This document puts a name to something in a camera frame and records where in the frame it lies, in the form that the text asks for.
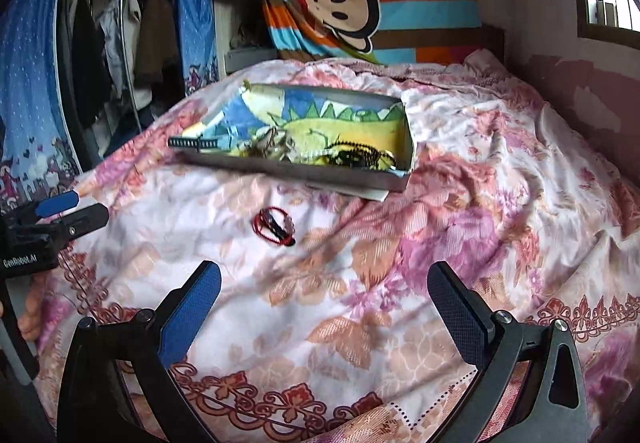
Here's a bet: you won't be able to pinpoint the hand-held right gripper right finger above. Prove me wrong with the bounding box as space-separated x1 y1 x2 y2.
427 261 589 443

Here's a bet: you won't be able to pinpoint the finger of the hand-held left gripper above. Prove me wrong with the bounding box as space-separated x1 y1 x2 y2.
49 202 111 242
10 190 82 226

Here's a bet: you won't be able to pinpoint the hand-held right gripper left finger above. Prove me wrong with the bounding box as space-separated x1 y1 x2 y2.
55 260 223 443

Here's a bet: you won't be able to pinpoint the red cord bracelet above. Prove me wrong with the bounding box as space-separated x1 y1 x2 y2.
251 206 298 247

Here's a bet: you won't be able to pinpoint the yellow blue cartoon tray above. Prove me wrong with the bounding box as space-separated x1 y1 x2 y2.
171 81 417 202

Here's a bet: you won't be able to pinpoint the black bead necklace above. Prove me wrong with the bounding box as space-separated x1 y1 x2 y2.
319 135 397 170

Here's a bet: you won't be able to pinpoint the person's left hand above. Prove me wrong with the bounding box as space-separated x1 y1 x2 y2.
17 280 54 345

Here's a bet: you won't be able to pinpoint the pink floral blanket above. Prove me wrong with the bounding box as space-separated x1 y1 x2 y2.
35 48 640 443

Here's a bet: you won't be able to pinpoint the blue dotted curtain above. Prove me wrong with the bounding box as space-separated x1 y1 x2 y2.
0 0 85 214
172 0 222 97

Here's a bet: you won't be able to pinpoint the hanging clothes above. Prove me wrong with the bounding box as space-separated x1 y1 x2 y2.
56 0 182 160

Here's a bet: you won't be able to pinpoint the white cabinet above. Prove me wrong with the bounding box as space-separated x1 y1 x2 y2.
215 0 282 76

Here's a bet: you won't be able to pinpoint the cartoon printed cloth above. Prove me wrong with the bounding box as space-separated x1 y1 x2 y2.
204 83 406 170

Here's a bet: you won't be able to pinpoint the brown wooden headboard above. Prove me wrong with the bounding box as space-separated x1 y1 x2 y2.
414 24 507 67

